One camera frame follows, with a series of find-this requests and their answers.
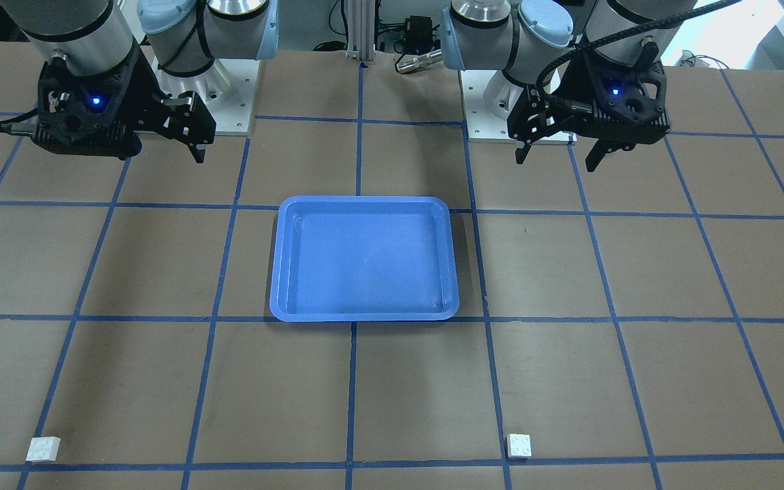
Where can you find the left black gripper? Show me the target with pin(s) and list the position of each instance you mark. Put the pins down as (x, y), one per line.
(564, 88)

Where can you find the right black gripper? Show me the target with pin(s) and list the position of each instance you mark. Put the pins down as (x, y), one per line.
(139, 95)

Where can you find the blue plastic tray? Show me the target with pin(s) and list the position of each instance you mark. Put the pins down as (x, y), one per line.
(363, 259)

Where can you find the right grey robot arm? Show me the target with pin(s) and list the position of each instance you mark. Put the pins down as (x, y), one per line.
(186, 37)

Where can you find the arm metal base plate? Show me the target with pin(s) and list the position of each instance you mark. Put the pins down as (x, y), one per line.
(487, 98)
(228, 89)

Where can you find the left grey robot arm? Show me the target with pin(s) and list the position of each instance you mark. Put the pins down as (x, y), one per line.
(532, 42)

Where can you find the white block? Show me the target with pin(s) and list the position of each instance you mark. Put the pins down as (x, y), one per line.
(518, 446)
(43, 449)

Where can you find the aluminium frame post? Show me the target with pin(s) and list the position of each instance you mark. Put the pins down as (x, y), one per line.
(360, 27)

